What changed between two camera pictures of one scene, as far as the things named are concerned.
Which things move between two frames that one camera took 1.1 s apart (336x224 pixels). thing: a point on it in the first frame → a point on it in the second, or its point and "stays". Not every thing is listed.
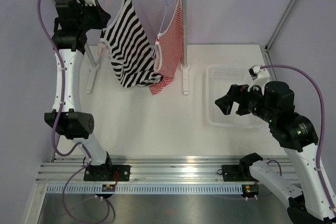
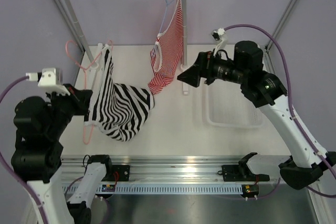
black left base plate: (107, 173) stays
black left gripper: (101, 22) → (81, 97)
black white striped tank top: (131, 54) → (118, 109)
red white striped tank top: (168, 52) stays
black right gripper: (236, 92) → (205, 69)
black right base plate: (235, 173) stays
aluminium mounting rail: (70, 169) stays
